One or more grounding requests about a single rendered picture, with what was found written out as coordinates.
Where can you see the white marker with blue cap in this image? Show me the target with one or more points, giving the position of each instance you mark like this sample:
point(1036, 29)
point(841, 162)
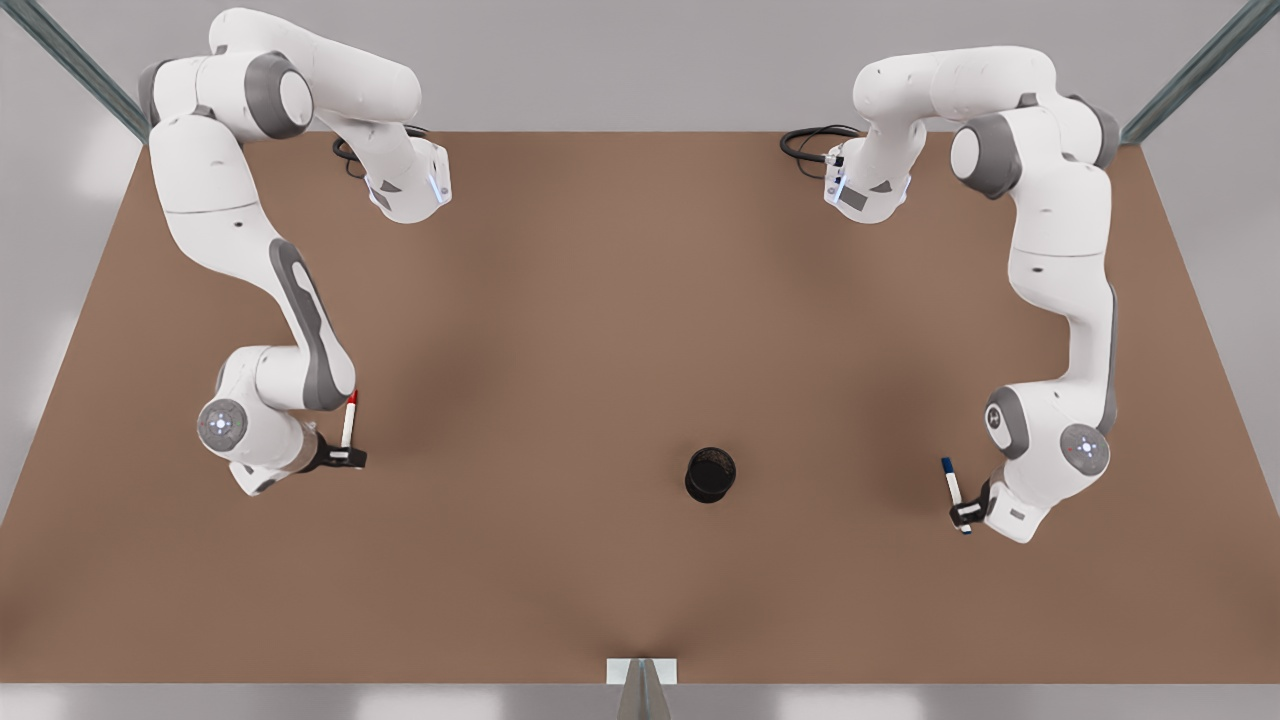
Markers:
point(953, 484)

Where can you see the white marker with red cap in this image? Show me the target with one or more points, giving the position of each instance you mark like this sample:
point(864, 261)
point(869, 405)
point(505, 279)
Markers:
point(349, 418)

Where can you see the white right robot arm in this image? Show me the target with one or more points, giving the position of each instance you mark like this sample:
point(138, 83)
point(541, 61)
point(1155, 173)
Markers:
point(215, 205)

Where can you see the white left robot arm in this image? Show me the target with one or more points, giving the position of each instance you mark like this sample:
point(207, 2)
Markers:
point(1060, 230)

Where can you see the black cylindrical cup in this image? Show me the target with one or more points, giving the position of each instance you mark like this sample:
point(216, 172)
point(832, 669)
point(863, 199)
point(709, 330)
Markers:
point(710, 474)

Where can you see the silver frame post with foot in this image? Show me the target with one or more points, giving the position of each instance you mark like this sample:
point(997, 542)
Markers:
point(641, 688)

